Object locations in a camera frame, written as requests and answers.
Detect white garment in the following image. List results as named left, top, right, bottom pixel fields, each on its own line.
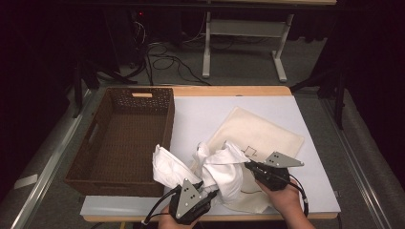
left=152, top=140, right=251, bottom=204

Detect person's right hand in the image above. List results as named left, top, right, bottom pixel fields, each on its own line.
left=256, top=179, right=302, bottom=220

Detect black tripod stand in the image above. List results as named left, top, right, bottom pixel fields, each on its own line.
left=72, top=60, right=139, bottom=119
left=289, top=65, right=349, bottom=131

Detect left hand-held gripper black cable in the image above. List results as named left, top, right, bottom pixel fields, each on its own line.
left=139, top=185, right=182, bottom=229

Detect black computer tower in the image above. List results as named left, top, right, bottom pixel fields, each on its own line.
left=103, top=8, right=151, bottom=70

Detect white tape strip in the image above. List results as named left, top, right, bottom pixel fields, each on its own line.
left=13, top=174, right=39, bottom=191

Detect brown woven basket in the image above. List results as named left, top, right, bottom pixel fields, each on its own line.
left=64, top=86, right=176, bottom=198

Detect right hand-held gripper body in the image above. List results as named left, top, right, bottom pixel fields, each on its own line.
left=252, top=151, right=305, bottom=192

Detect black floor cables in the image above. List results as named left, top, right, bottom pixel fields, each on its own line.
left=144, top=39, right=212, bottom=87

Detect person's left hand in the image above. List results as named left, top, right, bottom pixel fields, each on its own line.
left=158, top=204, right=199, bottom=229

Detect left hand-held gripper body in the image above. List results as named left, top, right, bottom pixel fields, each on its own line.
left=168, top=177, right=213, bottom=225

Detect right hand-held gripper black cable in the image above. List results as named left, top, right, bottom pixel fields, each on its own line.
left=286, top=177, right=310, bottom=218

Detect white table mat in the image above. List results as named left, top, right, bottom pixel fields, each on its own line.
left=79, top=94, right=342, bottom=218

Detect cream drawstring cloth bag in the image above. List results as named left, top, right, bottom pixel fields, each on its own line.
left=190, top=106, right=305, bottom=214

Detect white desk frame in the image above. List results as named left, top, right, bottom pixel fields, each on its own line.
left=202, top=10, right=295, bottom=84

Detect hand-held gripper black cable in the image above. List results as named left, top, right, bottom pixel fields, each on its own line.
left=286, top=177, right=310, bottom=218
left=139, top=185, right=182, bottom=229

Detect metal floor rail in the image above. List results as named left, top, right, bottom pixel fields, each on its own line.
left=319, top=98, right=394, bottom=229
left=11, top=90, right=95, bottom=229

